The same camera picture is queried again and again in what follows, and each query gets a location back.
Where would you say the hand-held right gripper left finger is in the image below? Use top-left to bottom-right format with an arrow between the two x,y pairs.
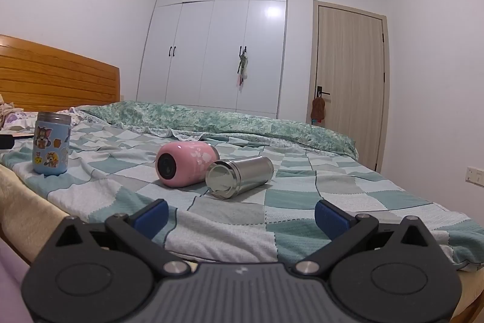
54,199 -> 191,277

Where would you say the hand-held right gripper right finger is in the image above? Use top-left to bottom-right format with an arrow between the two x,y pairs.
294,199 -> 434,276

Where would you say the pink thermos bottle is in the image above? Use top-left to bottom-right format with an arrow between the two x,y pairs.
156,141 -> 220,188

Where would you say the stainless steel cup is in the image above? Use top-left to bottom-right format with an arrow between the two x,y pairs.
205,156 -> 275,200

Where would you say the blue cartoon cup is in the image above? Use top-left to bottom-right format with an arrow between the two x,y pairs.
32,111 -> 72,177

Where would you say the checkered bed blanket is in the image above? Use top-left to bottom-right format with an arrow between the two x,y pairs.
0,110 -> 484,272

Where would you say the green floral quilt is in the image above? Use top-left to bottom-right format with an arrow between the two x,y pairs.
70,101 -> 359,158

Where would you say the wooden door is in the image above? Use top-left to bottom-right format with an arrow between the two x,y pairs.
307,0 -> 390,172

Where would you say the floral pillow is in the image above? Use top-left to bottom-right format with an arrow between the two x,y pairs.
0,94 -> 38,136

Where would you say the wooden headboard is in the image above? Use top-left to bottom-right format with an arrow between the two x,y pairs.
0,34 -> 121,113

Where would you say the hanging key bundle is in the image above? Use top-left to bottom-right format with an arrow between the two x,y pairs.
236,46 -> 250,87

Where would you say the white wardrobe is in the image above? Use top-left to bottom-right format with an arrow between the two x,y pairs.
136,0 -> 290,120

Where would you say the brown bag on door handle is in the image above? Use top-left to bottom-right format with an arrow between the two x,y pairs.
311,96 -> 326,127

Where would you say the wall socket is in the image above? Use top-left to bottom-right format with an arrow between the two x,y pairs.
465,166 -> 484,189

